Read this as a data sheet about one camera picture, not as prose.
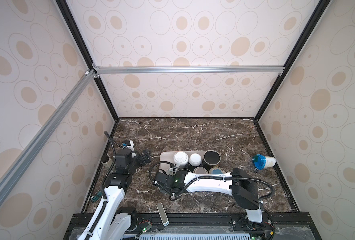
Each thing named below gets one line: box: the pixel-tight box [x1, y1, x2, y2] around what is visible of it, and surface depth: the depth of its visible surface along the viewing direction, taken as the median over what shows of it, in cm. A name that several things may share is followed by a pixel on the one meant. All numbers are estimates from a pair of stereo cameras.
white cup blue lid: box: [252, 154, 276, 170], surface depth 91 cm
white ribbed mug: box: [173, 151, 189, 169], surface depth 89 cm
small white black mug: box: [189, 153, 202, 167], surface depth 88 cm
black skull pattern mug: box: [201, 150, 221, 172], surface depth 87 cm
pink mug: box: [193, 166, 209, 175], surface depth 81 cm
